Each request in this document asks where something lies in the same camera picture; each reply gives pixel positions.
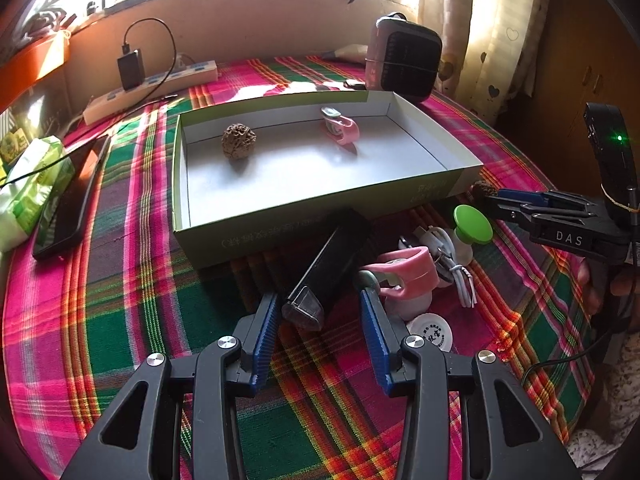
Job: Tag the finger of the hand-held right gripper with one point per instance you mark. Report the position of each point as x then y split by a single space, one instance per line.
525 196
505 210

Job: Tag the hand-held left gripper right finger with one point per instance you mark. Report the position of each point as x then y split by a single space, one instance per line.
372 330

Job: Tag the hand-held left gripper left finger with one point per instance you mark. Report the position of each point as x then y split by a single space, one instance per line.
265 330

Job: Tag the brown walnut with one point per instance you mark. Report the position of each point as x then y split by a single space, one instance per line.
239 141
483 189

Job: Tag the small white round jar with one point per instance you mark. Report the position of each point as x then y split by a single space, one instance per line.
429 336

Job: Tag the black bike light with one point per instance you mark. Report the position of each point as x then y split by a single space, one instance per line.
327 272

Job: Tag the green and white cardboard box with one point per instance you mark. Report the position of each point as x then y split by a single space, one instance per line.
310 170

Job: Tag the person's right hand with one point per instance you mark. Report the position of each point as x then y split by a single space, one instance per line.
590 287

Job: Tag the wooden cabinet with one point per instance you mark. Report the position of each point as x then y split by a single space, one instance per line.
575 60

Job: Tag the plaid tablecloth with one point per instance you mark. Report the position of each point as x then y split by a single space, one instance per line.
150 310

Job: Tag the cream heart print curtain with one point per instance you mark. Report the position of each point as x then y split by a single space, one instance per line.
500 35

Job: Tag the pink clip with grey top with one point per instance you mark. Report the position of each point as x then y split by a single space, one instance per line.
342 129

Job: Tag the small grey fan heater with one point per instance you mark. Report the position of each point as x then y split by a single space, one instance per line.
400 57

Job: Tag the grey cloth pouch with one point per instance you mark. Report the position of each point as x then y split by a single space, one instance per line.
347 52

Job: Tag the black smartphone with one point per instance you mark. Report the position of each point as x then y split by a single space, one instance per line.
70 200

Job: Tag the white power strip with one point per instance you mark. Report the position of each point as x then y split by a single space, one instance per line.
150 85

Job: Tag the green tissue pack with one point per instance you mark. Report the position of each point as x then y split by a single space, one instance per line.
27 195

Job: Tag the black power adapter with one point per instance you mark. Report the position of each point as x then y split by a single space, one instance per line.
130 69

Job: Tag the green yellow packet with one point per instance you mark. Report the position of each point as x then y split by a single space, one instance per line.
12 146

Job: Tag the orange tray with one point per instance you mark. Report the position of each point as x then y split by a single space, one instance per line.
30 62

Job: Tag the bunch of plant leaves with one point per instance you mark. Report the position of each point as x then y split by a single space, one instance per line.
47 12

